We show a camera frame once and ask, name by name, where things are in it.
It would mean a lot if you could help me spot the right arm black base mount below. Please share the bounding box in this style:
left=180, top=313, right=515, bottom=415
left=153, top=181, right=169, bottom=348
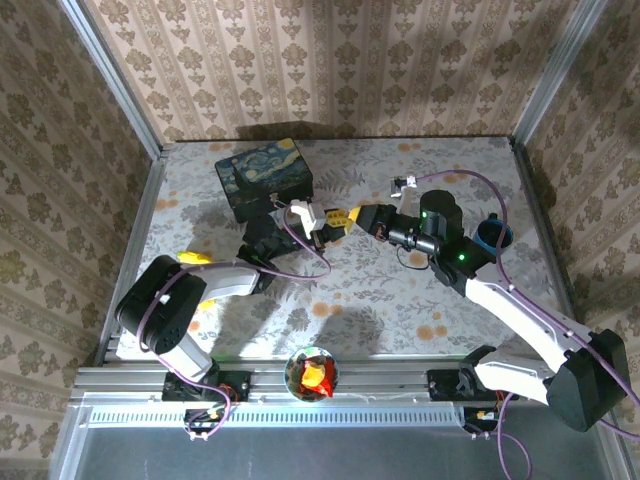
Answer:
left=427, top=367, right=506, bottom=403

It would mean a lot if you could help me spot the grey metal shelf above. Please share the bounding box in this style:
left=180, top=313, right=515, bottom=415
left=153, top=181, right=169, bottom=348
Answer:
left=49, top=399, right=640, bottom=480

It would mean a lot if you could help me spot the black connector board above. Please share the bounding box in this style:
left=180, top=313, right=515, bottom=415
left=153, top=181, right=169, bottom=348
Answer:
left=462, top=407, right=504, bottom=435
left=183, top=407, right=229, bottom=435

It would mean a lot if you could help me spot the aluminium table side rail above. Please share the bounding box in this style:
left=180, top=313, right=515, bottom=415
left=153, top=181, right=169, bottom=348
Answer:
left=94, top=154, right=169, bottom=369
left=509, top=137, right=601, bottom=366

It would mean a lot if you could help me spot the slotted cable duct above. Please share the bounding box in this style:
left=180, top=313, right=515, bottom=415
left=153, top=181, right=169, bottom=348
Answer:
left=87, top=404, right=466, bottom=429

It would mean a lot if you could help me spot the blue cup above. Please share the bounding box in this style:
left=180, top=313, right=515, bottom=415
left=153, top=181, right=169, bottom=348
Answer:
left=474, top=212, right=515, bottom=251

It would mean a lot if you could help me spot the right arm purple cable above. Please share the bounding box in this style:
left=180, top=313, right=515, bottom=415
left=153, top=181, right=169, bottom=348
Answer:
left=409, top=169, right=640, bottom=480

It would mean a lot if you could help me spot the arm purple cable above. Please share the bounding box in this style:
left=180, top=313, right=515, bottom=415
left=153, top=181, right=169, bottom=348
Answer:
left=134, top=197, right=334, bottom=444
left=409, top=169, right=640, bottom=480

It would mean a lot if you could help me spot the red yellow snack packet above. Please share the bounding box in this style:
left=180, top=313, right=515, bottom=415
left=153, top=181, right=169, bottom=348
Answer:
left=298, top=355, right=336, bottom=400

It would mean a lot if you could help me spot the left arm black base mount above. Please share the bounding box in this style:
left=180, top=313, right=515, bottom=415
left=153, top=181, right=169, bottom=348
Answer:
left=162, top=369, right=251, bottom=404

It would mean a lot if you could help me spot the round bowl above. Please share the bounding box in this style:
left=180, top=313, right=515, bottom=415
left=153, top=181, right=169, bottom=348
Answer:
left=283, top=344, right=340, bottom=404

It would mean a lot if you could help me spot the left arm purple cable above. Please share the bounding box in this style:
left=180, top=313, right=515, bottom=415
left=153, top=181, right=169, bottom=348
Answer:
left=134, top=197, right=334, bottom=444

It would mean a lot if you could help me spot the starry night print box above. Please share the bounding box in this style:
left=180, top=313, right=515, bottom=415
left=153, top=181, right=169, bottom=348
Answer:
left=213, top=137, right=315, bottom=225

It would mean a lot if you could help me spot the aluminium corner post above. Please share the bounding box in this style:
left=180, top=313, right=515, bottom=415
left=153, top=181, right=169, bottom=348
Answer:
left=512, top=0, right=609, bottom=146
left=57, top=0, right=164, bottom=159

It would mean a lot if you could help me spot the floral patterned table cover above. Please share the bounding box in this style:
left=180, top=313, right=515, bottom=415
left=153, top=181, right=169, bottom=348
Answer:
left=115, top=137, right=576, bottom=361

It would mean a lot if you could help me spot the aluminium frame rail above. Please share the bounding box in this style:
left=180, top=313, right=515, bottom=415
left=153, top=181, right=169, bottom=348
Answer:
left=69, top=367, right=616, bottom=401

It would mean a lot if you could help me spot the yellow toy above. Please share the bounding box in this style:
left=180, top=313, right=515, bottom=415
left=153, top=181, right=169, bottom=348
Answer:
left=177, top=249, right=219, bottom=312

